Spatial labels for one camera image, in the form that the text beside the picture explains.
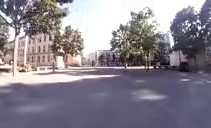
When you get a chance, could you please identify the distant grey building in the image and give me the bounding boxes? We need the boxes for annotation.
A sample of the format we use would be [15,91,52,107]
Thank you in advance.
[87,49,118,67]

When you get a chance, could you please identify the grey asphalt road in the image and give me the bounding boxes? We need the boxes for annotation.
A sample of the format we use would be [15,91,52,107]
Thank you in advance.
[0,67,211,128]

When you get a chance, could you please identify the row of trees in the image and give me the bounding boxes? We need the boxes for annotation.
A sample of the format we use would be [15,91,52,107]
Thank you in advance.
[0,0,211,78]

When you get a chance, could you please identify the large beige multi-storey building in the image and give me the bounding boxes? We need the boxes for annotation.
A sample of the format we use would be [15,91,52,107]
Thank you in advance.
[7,32,66,69]

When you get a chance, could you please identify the white truck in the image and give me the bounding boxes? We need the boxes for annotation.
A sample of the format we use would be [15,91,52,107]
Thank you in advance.
[168,49,191,73]

